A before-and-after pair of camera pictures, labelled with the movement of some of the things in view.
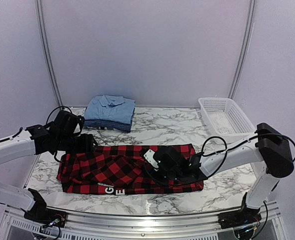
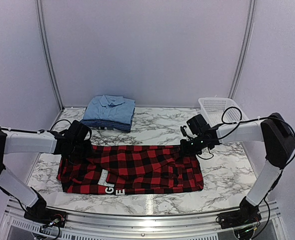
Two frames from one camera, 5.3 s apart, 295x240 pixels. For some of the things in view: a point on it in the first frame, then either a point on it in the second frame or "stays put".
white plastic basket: (222, 118) stays put
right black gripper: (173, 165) -> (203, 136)
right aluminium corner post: (244, 51) stays put
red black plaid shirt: (118, 170) stays put
